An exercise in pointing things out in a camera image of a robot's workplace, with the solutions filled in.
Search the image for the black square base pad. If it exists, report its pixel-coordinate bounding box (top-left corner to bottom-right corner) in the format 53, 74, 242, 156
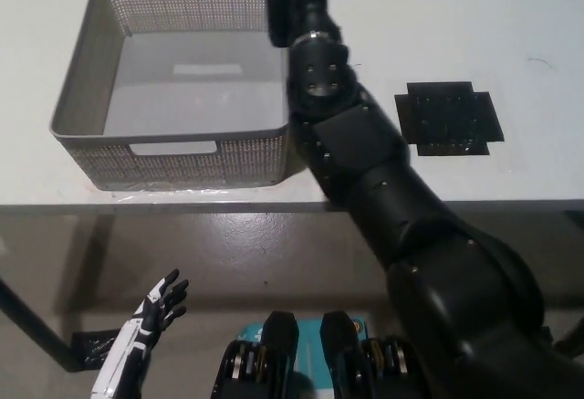
393, 80, 506, 158

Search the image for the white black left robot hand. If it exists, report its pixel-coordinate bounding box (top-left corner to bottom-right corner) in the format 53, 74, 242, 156
89, 268, 190, 395

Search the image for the clear plastic tape strip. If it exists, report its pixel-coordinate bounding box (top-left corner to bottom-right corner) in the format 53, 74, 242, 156
93, 182, 232, 200

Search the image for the grey perforated plastic basket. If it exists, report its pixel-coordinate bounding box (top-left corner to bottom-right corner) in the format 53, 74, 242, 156
48, 0, 294, 192

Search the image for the black floor foot plate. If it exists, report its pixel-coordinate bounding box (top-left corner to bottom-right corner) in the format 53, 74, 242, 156
71, 331, 119, 373

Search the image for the black table leg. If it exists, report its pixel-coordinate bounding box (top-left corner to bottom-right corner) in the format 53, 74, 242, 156
0, 276, 79, 373
554, 319, 584, 357

